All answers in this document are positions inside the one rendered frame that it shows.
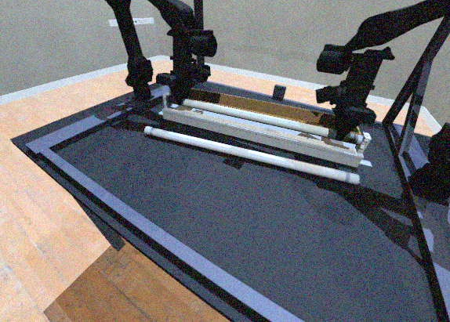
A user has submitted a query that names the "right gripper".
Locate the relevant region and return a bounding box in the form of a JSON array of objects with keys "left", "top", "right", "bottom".
[{"left": 156, "top": 53, "right": 197, "bottom": 105}]

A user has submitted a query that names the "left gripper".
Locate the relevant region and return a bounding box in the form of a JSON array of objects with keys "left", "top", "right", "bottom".
[{"left": 329, "top": 76, "right": 377, "bottom": 141}]

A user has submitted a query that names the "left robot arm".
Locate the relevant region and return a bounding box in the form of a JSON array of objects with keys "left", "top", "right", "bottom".
[{"left": 316, "top": 0, "right": 450, "bottom": 206}]

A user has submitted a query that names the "long narrow brown open cardboard box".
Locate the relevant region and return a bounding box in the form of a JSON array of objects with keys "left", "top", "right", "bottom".
[{"left": 187, "top": 89, "right": 336, "bottom": 129}]

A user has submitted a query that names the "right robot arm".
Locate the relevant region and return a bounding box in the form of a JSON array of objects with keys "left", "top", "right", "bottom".
[{"left": 105, "top": 0, "right": 217, "bottom": 102}]

